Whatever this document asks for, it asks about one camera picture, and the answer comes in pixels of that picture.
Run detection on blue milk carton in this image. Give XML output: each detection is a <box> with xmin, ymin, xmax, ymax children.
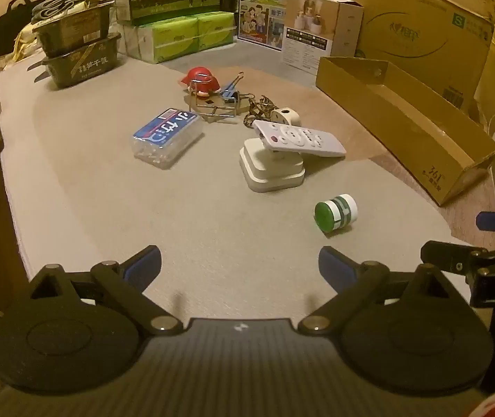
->
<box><xmin>236</xmin><ymin>0</ymin><xmax>328</xmax><ymax>53</ymax></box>

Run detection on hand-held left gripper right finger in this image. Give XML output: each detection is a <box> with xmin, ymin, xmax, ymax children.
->
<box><xmin>297</xmin><ymin>245</ymin><xmax>470</xmax><ymax>335</ymax></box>

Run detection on grey blanket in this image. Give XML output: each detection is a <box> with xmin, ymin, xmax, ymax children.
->
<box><xmin>0</xmin><ymin>41</ymin><xmax>495</xmax><ymax>313</ymax></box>

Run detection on metal wire clip stand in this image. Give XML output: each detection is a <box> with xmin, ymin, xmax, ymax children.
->
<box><xmin>185</xmin><ymin>89</ymin><xmax>250</xmax><ymax>124</ymax></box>

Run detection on leopard print lanyard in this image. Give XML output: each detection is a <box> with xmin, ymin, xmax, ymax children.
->
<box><xmin>242</xmin><ymin>95</ymin><xmax>279</xmax><ymax>130</ymax></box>

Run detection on white humidifier box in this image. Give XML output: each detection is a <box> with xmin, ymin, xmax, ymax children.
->
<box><xmin>281</xmin><ymin>0</ymin><xmax>365</xmax><ymax>74</ymax></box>

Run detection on white plug adapter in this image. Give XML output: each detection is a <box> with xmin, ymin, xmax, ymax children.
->
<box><xmin>270</xmin><ymin>108</ymin><xmax>302</xmax><ymax>129</ymax></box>

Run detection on yellow patterned cloth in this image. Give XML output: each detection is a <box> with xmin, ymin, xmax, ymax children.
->
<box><xmin>0</xmin><ymin>22</ymin><xmax>48</xmax><ymax>72</ymax></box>

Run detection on dark food box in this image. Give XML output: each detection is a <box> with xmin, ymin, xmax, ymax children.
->
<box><xmin>41</xmin><ymin>32</ymin><xmax>122</xmax><ymax>90</ymax></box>
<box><xmin>32</xmin><ymin>1</ymin><xmax>115</xmax><ymax>58</ymax></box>

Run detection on green capped white jar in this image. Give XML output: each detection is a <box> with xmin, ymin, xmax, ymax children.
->
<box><xmin>314</xmin><ymin>193</ymin><xmax>358</xmax><ymax>233</ymax></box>

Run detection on red figurine toy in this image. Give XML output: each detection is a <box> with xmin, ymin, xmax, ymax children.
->
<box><xmin>181</xmin><ymin>67</ymin><xmax>222</xmax><ymax>97</ymax></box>

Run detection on blue binder clip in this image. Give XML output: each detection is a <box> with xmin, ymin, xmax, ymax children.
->
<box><xmin>219</xmin><ymin>72</ymin><xmax>246</xmax><ymax>104</ymax></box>

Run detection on folded grey cloth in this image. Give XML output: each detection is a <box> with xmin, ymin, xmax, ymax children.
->
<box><xmin>31</xmin><ymin>0</ymin><xmax>87</xmax><ymax>22</ymax></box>

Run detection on shallow cardboard box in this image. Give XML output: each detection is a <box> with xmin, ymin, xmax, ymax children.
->
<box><xmin>316</xmin><ymin>56</ymin><xmax>495</xmax><ymax>206</ymax></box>

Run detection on white remote control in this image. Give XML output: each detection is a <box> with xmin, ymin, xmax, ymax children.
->
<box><xmin>253</xmin><ymin>119</ymin><xmax>347</xmax><ymax>158</ymax></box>

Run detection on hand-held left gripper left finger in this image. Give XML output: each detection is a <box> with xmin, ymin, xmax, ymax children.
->
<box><xmin>28</xmin><ymin>245</ymin><xmax>183</xmax><ymax>335</ymax></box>

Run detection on white square device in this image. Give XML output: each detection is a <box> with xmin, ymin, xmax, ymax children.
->
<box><xmin>239</xmin><ymin>137</ymin><xmax>307</xmax><ymax>193</ymax></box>

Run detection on black bag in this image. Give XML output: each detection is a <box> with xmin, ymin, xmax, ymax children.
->
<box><xmin>0</xmin><ymin>0</ymin><xmax>46</xmax><ymax>59</ymax></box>

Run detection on blue clear plastic packet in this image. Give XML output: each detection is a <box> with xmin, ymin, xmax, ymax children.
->
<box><xmin>132</xmin><ymin>108</ymin><xmax>205</xmax><ymax>170</ymax></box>

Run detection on large cardboard box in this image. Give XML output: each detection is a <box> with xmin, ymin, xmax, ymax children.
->
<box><xmin>334</xmin><ymin>0</ymin><xmax>495</xmax><ymax>111</ymax></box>

